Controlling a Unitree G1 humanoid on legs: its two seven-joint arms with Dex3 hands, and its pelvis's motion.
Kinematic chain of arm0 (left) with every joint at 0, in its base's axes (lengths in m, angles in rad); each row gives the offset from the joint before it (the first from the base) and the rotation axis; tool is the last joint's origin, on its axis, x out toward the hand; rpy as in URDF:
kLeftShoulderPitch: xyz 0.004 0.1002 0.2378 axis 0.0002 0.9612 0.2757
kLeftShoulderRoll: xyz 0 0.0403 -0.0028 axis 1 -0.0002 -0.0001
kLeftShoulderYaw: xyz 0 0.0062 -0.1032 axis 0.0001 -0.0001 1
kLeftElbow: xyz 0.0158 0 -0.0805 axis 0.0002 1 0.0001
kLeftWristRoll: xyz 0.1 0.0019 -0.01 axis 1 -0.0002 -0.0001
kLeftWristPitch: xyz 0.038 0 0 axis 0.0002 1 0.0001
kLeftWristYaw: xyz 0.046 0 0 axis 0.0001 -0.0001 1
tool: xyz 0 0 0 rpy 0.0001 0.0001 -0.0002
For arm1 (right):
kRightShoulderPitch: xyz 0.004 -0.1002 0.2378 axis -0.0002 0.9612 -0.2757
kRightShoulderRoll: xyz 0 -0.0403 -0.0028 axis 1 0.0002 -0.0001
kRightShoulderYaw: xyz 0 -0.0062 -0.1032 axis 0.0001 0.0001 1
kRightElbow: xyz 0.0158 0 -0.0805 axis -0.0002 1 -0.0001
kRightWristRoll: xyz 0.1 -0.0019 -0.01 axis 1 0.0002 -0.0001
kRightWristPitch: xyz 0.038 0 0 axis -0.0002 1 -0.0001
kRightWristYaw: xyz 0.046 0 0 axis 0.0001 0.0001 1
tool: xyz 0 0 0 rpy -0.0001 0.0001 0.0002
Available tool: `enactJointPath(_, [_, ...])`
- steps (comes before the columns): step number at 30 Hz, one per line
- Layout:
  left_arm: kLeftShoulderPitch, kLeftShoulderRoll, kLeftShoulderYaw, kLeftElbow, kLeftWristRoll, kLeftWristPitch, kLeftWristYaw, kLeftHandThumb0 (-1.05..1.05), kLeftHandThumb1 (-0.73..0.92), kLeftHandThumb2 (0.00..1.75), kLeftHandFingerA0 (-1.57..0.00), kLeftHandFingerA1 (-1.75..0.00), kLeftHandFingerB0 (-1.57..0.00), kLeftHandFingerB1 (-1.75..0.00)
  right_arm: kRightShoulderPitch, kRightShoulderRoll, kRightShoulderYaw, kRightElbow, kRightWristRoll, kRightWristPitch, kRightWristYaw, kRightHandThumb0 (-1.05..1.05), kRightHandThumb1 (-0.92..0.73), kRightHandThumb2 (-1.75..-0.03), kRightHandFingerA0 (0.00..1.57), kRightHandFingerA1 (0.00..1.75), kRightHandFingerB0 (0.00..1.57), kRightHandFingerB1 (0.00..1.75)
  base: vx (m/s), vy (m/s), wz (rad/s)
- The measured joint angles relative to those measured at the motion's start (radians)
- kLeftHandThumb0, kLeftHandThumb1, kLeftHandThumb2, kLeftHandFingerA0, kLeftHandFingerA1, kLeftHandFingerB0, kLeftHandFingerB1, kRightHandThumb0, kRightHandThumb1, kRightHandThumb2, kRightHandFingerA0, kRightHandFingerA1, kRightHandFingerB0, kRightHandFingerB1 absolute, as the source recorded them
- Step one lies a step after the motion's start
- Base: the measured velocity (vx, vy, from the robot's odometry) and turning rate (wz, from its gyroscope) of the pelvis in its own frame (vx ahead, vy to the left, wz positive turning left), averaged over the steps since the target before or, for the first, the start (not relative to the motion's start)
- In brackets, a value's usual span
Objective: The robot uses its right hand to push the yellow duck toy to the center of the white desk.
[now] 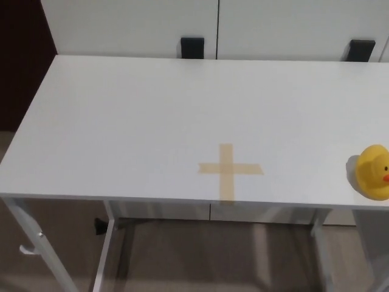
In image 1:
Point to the long beige tape strip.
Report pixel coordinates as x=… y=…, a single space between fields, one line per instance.
x=226 y=152

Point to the white plastic hook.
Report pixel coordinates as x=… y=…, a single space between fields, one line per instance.
x=28 y=250

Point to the white partition panel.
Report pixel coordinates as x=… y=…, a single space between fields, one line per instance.
x=288 y=24
x=130 y=24

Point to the black floor foot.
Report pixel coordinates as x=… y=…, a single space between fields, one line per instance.
x=99 y=226

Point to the grey desk crossbar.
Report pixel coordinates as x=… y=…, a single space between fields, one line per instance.
x=212 y=222

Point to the white desk leg with hook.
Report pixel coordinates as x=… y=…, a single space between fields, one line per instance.
x=39 y=240

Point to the black panel bracket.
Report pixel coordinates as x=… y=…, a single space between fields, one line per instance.
x=192 y=48
x=360 y=51

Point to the white metal desk leg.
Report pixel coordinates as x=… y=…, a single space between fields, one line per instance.
x=106 y=249
x=321 y=230

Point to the yellow rubber duck toy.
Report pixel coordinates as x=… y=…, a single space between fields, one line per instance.
x=370 y=175

